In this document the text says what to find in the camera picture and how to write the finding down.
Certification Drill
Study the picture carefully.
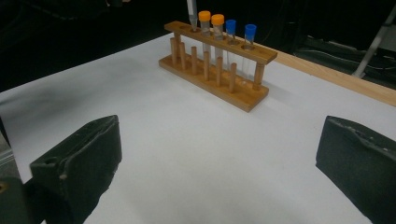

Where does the blue-capped test tube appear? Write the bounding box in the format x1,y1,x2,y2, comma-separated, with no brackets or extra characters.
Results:
243,23,258,78
225,19,237,71

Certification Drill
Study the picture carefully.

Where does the orange-capped test tube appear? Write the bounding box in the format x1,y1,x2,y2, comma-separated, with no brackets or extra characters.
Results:
198,10,213,63
210,13,226,68

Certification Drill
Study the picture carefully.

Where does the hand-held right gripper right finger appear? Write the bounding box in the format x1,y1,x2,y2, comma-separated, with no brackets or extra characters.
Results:
316,116,396,224

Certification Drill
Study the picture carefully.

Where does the white table sheet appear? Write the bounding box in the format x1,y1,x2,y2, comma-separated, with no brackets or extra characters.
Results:
0,32,396,224

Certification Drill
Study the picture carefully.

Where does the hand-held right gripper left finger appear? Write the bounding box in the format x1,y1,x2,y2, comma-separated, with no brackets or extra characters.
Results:
30,115,122,224

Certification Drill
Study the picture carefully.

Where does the white metal stand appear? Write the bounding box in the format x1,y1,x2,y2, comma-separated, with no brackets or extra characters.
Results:
353,4,396,78

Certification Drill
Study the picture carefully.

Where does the wooden test tube rack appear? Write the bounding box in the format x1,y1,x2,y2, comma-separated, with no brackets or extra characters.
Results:
158,21,278,113

